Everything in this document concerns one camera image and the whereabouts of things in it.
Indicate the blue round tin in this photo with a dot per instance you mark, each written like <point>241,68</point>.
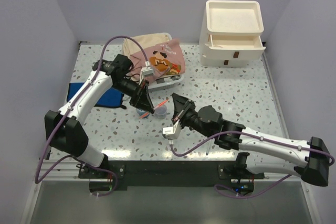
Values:
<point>142,113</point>

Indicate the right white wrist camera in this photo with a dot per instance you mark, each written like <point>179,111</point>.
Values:
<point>172,132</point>

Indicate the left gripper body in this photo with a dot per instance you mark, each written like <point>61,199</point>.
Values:
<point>135,95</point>

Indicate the white slim pen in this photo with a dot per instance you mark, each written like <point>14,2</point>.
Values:
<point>208,149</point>

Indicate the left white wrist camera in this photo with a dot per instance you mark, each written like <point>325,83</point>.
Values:
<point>146,74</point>

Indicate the white drawer cabinet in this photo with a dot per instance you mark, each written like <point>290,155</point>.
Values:
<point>227,27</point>

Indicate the brown top drawer handle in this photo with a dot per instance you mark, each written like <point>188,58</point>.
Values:
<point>236,54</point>

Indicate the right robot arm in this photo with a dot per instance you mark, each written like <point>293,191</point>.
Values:
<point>309,160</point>

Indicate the clear plastic cup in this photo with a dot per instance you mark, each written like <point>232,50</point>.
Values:
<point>161,112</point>

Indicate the pink printed t-shirt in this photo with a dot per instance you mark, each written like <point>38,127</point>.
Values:
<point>162,58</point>

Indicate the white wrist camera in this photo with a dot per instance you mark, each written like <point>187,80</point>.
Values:
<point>172,132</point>
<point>146,74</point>

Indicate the blue cloth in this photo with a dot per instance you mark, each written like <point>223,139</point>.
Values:
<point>111,99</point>

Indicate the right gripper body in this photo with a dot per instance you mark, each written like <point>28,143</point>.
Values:
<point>188,116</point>

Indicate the orange pen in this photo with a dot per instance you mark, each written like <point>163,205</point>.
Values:
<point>161,104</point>

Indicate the aluminium rail frame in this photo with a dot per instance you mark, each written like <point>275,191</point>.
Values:
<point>258,153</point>

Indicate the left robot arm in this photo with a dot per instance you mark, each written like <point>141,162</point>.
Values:
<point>64,128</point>

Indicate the white laundry basket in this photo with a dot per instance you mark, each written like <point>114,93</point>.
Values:
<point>165,85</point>

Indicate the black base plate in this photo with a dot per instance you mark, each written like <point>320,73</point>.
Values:
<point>167,174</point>

